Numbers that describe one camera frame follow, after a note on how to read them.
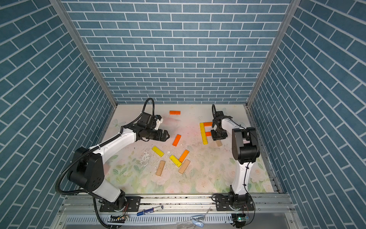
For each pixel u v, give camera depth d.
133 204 0.74
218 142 0.98
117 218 0.72
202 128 1.05
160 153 0.93
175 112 1.14
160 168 0.85
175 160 0.89
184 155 0.92
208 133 1.02
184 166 0.87
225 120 0.72
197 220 0.68
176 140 0.98
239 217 0.71
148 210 0.71
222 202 0.74
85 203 0.76
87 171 0.43
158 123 0.82
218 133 0.86
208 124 1.08
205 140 0.99
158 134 0.79
